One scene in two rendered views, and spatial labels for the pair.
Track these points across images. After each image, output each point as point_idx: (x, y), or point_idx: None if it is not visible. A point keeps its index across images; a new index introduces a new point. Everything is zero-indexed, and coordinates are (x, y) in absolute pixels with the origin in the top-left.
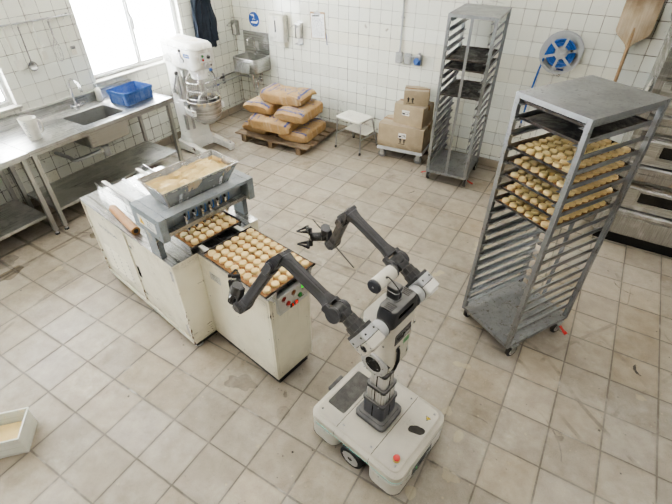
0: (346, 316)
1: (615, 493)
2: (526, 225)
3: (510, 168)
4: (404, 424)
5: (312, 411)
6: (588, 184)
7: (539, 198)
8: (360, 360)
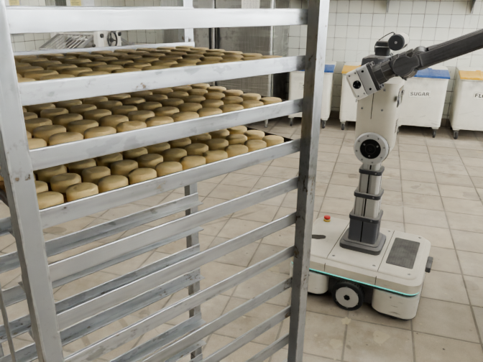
0: (407, 50)
1: (107, 280)
2: (154, 356)
3: (287, 57)
4: (330, 238)
5: (440, 291)
6: (82, 52)
7: (203, 89)
8: (434, 355)
